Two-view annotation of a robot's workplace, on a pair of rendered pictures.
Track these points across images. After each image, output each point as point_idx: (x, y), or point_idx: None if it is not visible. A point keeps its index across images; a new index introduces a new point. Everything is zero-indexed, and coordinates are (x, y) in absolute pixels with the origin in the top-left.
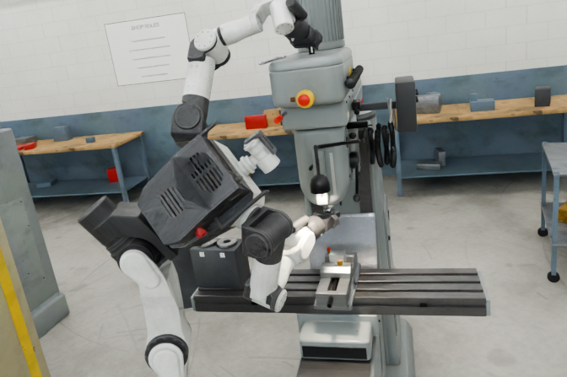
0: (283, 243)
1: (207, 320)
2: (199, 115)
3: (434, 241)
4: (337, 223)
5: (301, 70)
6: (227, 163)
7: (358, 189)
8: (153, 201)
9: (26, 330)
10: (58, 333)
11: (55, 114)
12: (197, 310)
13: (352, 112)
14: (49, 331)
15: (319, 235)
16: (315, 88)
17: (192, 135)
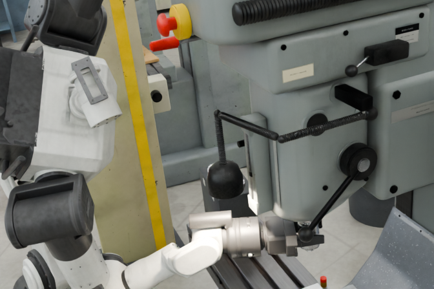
0: (66, 240)
1: (362, 251)
2: (43, 9)
3: None
4: (294, 253)
5: None
6: (13, 94)
7: (318, 220)
8: None
9: (150, 162)
10: (244, 175)
11: None
12: (189, 242)
13: (421, 62)
14: (241, 169)
15: (242, 254)
16: (191, 6)
17: (35, 35)
